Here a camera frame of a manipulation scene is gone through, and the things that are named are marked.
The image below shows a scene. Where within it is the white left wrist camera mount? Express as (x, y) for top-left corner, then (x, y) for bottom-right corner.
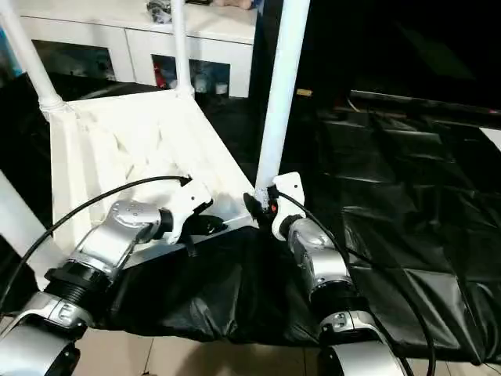
(155, 178), (215, 247)

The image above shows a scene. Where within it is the white plastic table top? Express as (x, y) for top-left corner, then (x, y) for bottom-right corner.
(37, 88), (261, 293)

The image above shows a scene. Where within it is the white flat board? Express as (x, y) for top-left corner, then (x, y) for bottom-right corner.
(478, 126), (501, 153)

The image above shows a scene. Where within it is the black work mat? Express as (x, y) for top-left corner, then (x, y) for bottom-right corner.
(0, 74), (501, 367)

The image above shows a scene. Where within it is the white plastic table leg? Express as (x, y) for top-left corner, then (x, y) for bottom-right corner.
(170, 0), (196, 99)
(0, 0), (74, 115)
(253, 0), (313, 215)
(0, 170), (59, 290)

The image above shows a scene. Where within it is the white glass-door cabinet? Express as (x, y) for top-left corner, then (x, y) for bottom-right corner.
(15, 0), (260, 99)

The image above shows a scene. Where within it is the dark low shelf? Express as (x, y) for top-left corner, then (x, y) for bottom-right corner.
(349, 89), (501, 119)

